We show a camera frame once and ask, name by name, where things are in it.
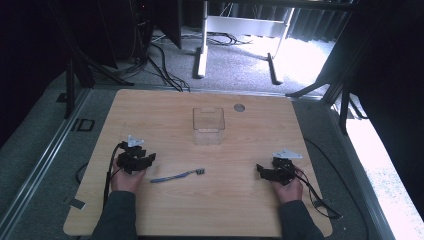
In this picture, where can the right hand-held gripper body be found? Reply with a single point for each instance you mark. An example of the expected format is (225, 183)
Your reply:
(283, 170)

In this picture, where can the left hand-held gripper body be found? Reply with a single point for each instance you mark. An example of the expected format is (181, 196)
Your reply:
(130, 159)

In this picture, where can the person's left hand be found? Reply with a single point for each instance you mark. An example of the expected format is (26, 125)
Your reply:
(126, 181)

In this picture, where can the person's right hand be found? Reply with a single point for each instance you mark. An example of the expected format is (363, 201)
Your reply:
(290, 192)

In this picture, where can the blue toothbrush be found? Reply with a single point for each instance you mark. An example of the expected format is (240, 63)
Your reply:
(176, 175)

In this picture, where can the grey round table grommet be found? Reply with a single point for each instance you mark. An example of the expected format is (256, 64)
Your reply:
(239, 107)

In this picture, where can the clear plastic box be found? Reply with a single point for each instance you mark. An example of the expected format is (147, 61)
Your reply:
(208, 125)

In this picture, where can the grey tape strip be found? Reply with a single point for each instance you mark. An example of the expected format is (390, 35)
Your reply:
(75, 202)

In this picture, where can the black metal stand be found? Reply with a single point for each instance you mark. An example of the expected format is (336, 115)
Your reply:
(336, 86)
(71, 80)

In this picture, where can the aluminium floor rail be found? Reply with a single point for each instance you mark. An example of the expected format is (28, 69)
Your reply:
(36, 166)
(363, 180)

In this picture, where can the white desk frame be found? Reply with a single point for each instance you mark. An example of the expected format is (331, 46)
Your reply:
(240, 26)

